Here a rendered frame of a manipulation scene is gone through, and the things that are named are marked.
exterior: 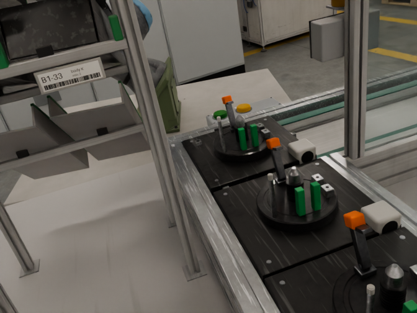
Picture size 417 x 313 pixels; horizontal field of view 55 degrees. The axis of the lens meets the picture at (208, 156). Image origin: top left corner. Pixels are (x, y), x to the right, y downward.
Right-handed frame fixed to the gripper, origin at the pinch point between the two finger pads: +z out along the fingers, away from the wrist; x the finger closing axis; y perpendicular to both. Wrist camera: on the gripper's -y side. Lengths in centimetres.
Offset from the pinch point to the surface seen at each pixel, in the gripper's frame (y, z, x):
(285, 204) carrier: 12, 50, -30
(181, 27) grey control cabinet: 186, -241, -28
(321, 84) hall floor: 222, -166, -143
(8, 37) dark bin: -17.2, 30.3, 5.8
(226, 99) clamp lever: 18.5, 16.9, -26.0
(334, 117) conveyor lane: 35, 16, -55
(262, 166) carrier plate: 20, 36, -29
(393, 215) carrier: 8, 58, -44
